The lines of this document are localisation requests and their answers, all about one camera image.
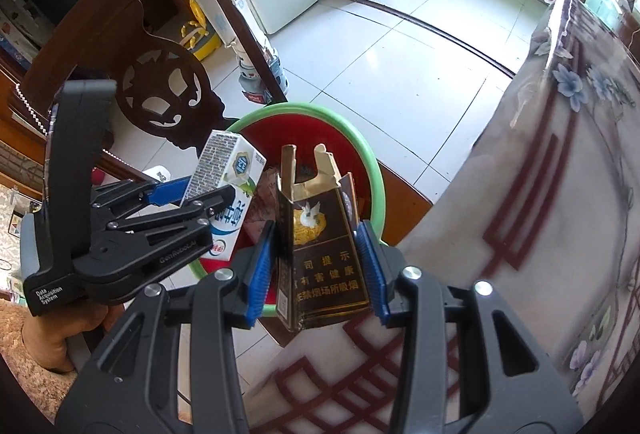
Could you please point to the blue red labelled bottle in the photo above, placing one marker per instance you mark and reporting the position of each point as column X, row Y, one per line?
column 252, row 79

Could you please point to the white blue milk carton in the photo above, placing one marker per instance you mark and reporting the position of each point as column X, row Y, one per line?
column 227, row 164

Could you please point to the pinkish paper wrapper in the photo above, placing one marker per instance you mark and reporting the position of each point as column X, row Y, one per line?
column 260, row 209

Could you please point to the carved dark wooden chair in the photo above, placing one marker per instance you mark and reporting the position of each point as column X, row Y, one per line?
column 210, row 111

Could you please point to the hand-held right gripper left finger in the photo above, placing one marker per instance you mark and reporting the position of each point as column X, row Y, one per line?
column 260, row 284

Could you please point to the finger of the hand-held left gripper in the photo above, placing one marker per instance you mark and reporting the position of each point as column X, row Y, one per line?
column 167, row 193
column 215, row 203

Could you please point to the yellow plastic container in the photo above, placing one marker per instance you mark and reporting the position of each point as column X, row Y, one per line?
column 200, row 34

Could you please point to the beige fuzzy cloth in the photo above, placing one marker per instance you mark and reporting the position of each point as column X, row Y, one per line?
column 20, row 364

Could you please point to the person's left hand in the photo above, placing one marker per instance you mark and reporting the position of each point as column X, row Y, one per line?
column 50, row 339

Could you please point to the brown cigarette pack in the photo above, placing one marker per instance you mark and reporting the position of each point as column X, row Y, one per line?
column 325, row 259

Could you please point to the red bucket green rim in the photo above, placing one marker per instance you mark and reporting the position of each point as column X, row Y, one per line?
column 305, row 131

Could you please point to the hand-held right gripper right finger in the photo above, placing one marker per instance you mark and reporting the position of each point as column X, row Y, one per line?
column 374, row 284

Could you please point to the small white packet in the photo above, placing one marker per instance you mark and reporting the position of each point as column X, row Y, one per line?
column 159, row 174

